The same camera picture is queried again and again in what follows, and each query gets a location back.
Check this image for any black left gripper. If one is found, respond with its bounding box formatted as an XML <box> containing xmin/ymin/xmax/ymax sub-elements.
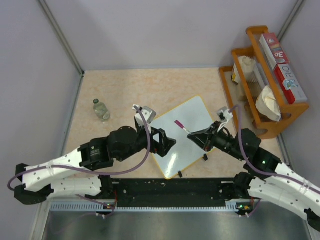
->
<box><xmin>117</xmin><ymin>123</ymin><xmax>176</xmax><ymax>163</ymax></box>

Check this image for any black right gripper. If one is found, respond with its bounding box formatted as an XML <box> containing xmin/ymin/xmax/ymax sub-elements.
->
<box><xmin>187</xmin><ymin>120</ymin><xmax>245</xmax><ymax>161</ymax></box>

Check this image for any purple-capped whiteboard marker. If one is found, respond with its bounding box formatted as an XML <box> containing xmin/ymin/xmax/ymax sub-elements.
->
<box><xmin>174</xmin><ymin>120</ymin><xmax>191</xmax><ymax>134</ymax></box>

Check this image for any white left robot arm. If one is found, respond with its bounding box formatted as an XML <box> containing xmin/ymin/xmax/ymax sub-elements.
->
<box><xmin>14</xmin><ymin>124</ymin><xmax>177</xmax><ymax>205</ymax></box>

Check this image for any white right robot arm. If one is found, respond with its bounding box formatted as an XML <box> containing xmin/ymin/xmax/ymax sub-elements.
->
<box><xmin>187</xmin><ymin>121</ymin><xmax>320</xmax><ymax>231</ymax></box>

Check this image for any yellow-framed whiteboard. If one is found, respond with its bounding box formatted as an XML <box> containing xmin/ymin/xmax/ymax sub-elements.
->
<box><xmin>151</xmin><ymin>95</ymin><xmax>214</xmax><ymax>180</ymax></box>

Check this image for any orange wooden rack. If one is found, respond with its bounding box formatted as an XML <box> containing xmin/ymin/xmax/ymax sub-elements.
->
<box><xmin>219</xmin><ymin>25</ymin><xmax>309</xmax><ymax>139</ymax></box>

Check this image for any small yellow white box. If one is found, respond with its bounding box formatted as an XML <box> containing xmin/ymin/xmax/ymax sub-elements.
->
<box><xmin>231</xmin><ymin>64</ymin><xmax>241</xmax><ymax>85</ymax></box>

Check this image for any clear plastic bottle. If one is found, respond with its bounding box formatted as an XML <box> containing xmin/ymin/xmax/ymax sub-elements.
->
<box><xmin>93</xmin><ymin>98</ymin><xmax>110</xmax><ymax>121</ymax></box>

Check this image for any crumpled beige cloth front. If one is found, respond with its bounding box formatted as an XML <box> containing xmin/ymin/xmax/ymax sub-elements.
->
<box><xmin>255</xmin><ymin>85</ymin><xmax>281</xmax><ymax>122</ymax></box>

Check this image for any red white box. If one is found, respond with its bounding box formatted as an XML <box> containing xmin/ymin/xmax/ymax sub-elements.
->
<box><xmin>274</xmin><ymin>64</ymin><xmax>308</xmax><ymax>105</ymax></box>

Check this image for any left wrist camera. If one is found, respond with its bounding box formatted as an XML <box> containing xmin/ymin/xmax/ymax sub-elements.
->
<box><xmin>132</xmin><ymin>104</ymin><xmax>157</xmax><ymax>126</ymax></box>

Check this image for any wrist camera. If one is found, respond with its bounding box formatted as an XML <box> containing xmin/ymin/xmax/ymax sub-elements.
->
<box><xmin>132</xmin><ymin>104</ymin><xmax>157</xmax><ymax>126</ymax></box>
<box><xmin>216</xmin><ymin>107</ymin><xmax>234</xmax><ymax>128</ymax></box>

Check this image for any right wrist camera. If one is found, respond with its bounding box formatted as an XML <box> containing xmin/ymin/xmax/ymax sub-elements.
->
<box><xmin>216</xmin><ymin>107</ymin><xmax>234</xmax><ymax>128</ymax></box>

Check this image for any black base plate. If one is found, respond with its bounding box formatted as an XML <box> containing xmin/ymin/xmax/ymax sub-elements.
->
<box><xmin>84</xmin><ymin>177</ymin><xmax>253</xmax><ymax>208</ymax></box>

